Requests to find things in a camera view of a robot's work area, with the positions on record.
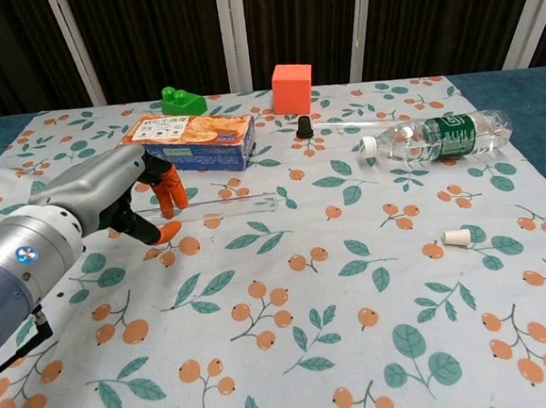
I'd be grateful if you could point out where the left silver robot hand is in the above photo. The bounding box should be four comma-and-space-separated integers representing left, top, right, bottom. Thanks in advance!
23, 139, 192, 256

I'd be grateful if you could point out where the wide clear glass test tube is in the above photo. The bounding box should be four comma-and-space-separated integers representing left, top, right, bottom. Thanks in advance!
133, 190, 280, 228

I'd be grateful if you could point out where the white rubber stopper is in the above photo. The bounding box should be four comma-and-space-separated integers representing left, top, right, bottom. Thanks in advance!
441, 227, 473, 247

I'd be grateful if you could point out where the thin clear glass test tube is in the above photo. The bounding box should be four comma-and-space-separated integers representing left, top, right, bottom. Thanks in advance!
311, 113, 412, 135

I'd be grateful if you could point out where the green toy building block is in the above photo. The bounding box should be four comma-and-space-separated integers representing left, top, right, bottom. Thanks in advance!
158, 83, 208, 118

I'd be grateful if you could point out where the orange blue cracker box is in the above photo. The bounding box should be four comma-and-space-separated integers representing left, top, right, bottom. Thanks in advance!
119, 107, 260, 181

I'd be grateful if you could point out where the floral printed tablecloth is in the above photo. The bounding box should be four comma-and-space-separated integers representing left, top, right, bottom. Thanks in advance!
0, 67, 546, 408

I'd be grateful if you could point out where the black rubber stopper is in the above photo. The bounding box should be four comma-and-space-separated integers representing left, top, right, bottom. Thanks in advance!
294, 114, 315, 140

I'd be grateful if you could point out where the orange foam cube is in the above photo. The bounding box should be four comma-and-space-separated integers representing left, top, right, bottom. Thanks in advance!
270, 61, 316, 117

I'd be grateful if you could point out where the clear water bottle green label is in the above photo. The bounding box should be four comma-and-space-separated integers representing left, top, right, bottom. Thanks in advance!
358, 106, 518, 169

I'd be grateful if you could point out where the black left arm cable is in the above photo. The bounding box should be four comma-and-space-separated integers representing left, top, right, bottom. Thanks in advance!
0, 301, 58, 378

